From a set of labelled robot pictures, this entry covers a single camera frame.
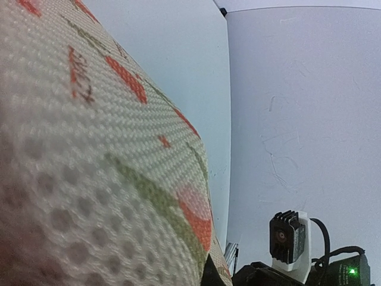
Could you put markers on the beige tulip mesh laundry bag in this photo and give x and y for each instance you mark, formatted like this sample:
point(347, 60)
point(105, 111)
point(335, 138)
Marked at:
point(103, 180)

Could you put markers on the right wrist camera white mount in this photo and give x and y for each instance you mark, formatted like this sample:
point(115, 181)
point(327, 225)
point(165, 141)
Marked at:
point(290, 244)

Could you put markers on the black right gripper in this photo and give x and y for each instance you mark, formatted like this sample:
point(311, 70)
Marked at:
point(353, 270)

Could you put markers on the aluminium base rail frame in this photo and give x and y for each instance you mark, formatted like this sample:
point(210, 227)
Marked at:
point(231, 256)

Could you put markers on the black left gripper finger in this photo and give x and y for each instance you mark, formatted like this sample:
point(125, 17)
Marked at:
point(211, 276)

